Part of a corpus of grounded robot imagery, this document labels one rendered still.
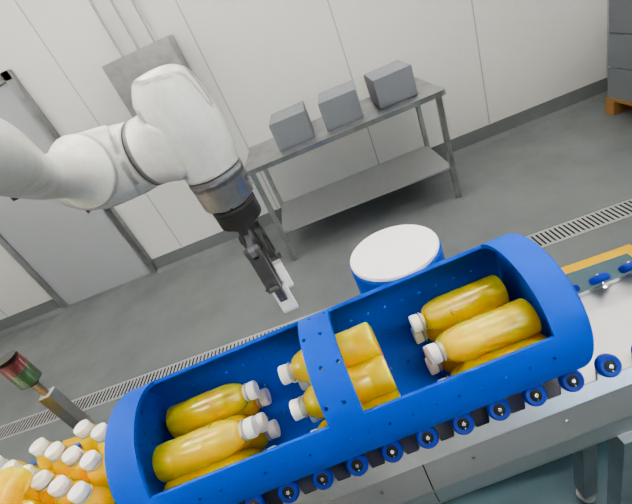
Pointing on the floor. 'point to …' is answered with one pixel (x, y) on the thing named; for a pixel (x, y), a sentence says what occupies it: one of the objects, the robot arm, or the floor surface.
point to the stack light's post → (64, 408)
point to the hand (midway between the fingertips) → (283, 287)
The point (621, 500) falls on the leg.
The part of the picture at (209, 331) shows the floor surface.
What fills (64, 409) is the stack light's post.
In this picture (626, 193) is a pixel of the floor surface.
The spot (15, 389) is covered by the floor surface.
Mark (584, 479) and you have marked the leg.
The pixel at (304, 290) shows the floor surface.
